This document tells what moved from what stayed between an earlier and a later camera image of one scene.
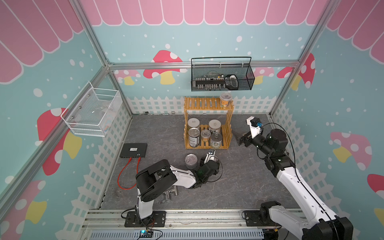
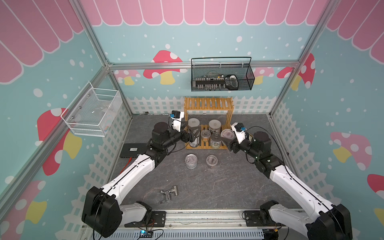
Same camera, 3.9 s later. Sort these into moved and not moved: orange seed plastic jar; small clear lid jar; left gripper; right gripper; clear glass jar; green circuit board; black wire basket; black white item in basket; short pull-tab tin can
Moved: left gripper; orange seed plastic jar; right gripper
Not moved: green circuit board; black white item in basket; small clear lid jar; black wire basket; clear glass jar; short pull-tab tin can
